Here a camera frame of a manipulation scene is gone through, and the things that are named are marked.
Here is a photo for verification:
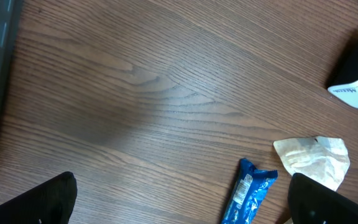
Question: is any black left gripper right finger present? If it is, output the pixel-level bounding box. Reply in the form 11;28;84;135
288;173;358;224

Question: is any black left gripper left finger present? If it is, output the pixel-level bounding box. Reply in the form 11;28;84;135
0;172;77;224

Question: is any blue cookie packet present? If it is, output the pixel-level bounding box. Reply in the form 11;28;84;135
221;158;278;224

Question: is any beige plastic bag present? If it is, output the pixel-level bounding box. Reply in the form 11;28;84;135
273;136;351;191

